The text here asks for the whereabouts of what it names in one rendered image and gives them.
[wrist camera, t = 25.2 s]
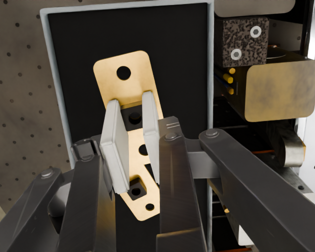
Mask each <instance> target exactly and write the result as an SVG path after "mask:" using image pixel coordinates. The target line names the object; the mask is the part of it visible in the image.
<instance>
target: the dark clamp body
mask: <svg viewBox="0 0 315 252"><path fill-rule="evenodd" d="M295 2H296V0H214V16H216V17H220V18H228V17H242V16H256V15H270V14H283V13H288V12H289V11H291V10H292V9H293V7H294V5H295Z"/></svg>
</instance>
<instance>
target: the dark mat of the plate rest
mask: <svg viewBox="0 0 315 252"><path fill-rule="evenodd" d="M48 20H49V25H50V30H51V35H52V41H53V46H54V51H55V56H56V61H57V66H58V72H59V77H60V82H61V87H62V92H63V97H64V103H65V108H66V113H67V118H68V123H69V128H70V134H71V139H72V144H74V143H76V142H78V141H80V140H83V139H88V138H91V137H93V136H97V135H101V134H102V131H103V126H104V121H105V115H106V108H105V105H104V102H103V98H102V95H101V92H100V89H99V86H98V83H97V80H96V76H95V73H94V65H95V63H96V62H97V61H99V60H102V59H106V58H110V57H114V56H118V55H122V54H126V53H130V52H134V51H139V50H141V51H144V52H146V53H147V54H148V57H149V61H150V65H151V69H152V73H153V77H154V82H155V86H156V90H157V94H158V98H159V103H160V107H161V111H162V115H163V118H168V117H172V116H174V117H176V118H178V121H179V124H180V128H181V131H182V133H183V135H184V137H185V138H187V139H191V140H199V135H200V133H202V132H203V131H206V130H207V3H206V2H203V3H189V4H175V5H160V6H146V7H132V8H118V9H103V10H89V11H75V12H61V13H49V14H48ZM193 180H194V185H195V189H196V196H197V201H198V206H199V211H200V216H201V221H202V226H203V231H204V236H205V241H206V246H207V178H194V179H193ZM112 190H113V192H114V195H115V229H116V252H156V237H157V235H158V234H160V213H158V214H156V215H154V216H152V217H150V218H148V219H145V220H138V219H137V218H136V216H135V215H134V214H133V212H132V211H131V209H130V208H129V207H128V205H127V204H126V202H125V201H124V200H123V198H122V197H121V195H120V194H118V193H115V190H114V187H113V186H112Z"/></svg>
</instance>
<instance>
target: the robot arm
mask: <svg viewBox="0 0 315 252"><path fill-rule="evenodd" d="M120 110H121V108H120V104H119V101H118V100H116V99H115V100H111V101H108V103H107V108H106V113H105V118H104V124H103V129H102V134H99V135H95V136H92V137H91V138H85V139H82V140H79V141H77V142H75V143H74V144H73V145H72V146H71V147H70V149H71V151H72V154H73V157H74V159H75V166H74V169H71V170H69V171H67V172H65V173H62V171H61V169H60V168H58V167H53V168H48V169H45V170H43V171H42V172H41V173H39V174H38V175H37V176H36V177H35V178H34V180H33V181H32V182H31V183H30V185H29V186H28V187H27V189H26V190H25V191H24V192H23V194H22V195H21V196H20V197H19V199H18V200H17V201H16V202H15V204H14V205H13V206H12V207H11V209H10V210H9V211H8V212H7V214H6V215H5V216H4V217H3V219H2V220H1V221H0V252H117V249H116V211H115V194H114V191H115V193H118V194H122V193H126V192H128V190H129V189H130V175H129V135H128V132H127V131H126V128H125V125H124V121H123V118H122V115H121V111H120ZM142 125H143V138H144V142H145V146H146V149H147V153H148V156H149V160H150V164H151V167H152V171H153V175H154V178H155V182H156V183H158V184H159V214H160V234H157V235H156V252H208V249H207V244H206V239H205V234H204V229H203V224H202V219H201V214H200V209H199V204H198V199H197V194H196V188H195V183H194V179H207V182H208V184H209V185H210V187H211V188H212V189H213V191H214V192H215V193H216V195H217V196H218V197H219V198H220V200H221V201H222V202H223V204H224V205H225V206H226V208H227V209H228V210H229V212H230V213H231V214H232V216H233V217H234V218H235V220H236V221H237V222H238V224H239V225H240V226H241V228H242V229H243V230H244V232H245V233H246V234H247V236H248V237H249V238H250V239H251V241H252V242H253V243H254V245H255V246H256V247H257V249H258V250H259V251H260V252H315V204H314V203H313V202H312V201H311V200H309V199H308V198H307V197H306V196H304V195H303V194H302V193H301V192H300V191H298V190H297V189H296V188H295V187H293V186H292V185H291V184H290V183H288V182H287V181H286V180H285V179H283V178H282V177H281V176H280V175H279V174H277V173H276V172H275V171H274V170H272V169H271V168H270V167H269V166H267V165H266V164H265V163H264V162H263V161H261V160H260V159H259V158H258V157H256V156H255V155H254V154H253V153H251V152H250V151H249V150H248V149H246V148H245V147H244V146H243V145H242V144H240V143H239V142H238V141H237V140H235V139H234V138H233V137H232V136H230V135H229V134H228V133H227V132H226V131H224V130H222V129H218V128H210V129H208V130H205V131H203V132H202V133H200V134H199V136H198V137H199V139H188V138H185V137H184V135H183V133H182V130H181V126H180V123H179V120H178V118H176V117H174V116H171V117H167V118H162V119H159V115H158V111H157V107H156V103H155V99H154V95H153V92H151V91H147V92H143V94H142ZM112 186H113V188H114V191H113V189H112ZM48 211H49V214H48Z"/></svg>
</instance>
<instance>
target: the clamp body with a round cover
mask: <svg viewBox="0 0 315 252"><path fill-rule="evenodd" d="M213 78H214V79H215V80H216V81H217V82H218V83H219V84H220V91H221V95H222V96H225V97H226V99H227V100H228V101H229V102H230V103H231V104H232V105H233V106H234V107H235V108H236V109H237V110H238V112H239V113H240V114H241V115H242V116H243V117H244V118H245V119H246V120H247V121H248V122H262V121H274V120H285V119H297V118H306V117H309V116H310V115H311V114H313V112H314V110H315V60H314V59H311V58H309V57H308V56H302V55H299V54H296V53H294V52H291V51H288V50H285V49H282V48H279V47H277V45H268V46H267V56H266V64H261V65H249V66H236V67H221V66H220V65H219V64H218V63H216V62H215V61H213Z"/></svg>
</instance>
